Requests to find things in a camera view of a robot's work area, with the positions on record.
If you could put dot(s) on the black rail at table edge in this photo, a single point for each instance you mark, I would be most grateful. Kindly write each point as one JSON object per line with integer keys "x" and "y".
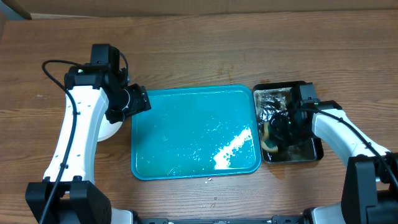
{"x": 278, "y": 219}

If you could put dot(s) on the white plate with sauce streak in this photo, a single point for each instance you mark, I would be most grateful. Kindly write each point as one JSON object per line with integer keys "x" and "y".
{"x": 106, "y": 129}

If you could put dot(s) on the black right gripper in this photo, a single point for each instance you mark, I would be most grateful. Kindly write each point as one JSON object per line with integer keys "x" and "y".
{"x": 277, "y": 132}

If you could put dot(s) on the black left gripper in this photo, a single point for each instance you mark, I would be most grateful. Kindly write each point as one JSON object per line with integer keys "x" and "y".
{"x": 141, "y": 102}

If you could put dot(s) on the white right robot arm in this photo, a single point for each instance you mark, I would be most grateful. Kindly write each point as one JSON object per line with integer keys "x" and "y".
{"x": 370, "y": 189}

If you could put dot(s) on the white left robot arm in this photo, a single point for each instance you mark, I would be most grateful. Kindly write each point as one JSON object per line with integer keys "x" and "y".
{"x": 98, "y": 99}

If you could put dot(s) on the black tray of soapy water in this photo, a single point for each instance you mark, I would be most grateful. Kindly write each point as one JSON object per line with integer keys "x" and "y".
{"x": 271, "y": 98}

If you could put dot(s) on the yellow and green sponge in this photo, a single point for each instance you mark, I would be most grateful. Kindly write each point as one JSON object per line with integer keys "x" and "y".
{"x": 266, "y": 143}

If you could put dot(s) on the teal plastic tray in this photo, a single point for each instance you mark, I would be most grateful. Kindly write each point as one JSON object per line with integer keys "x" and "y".
{"x": 196, "y": 132}

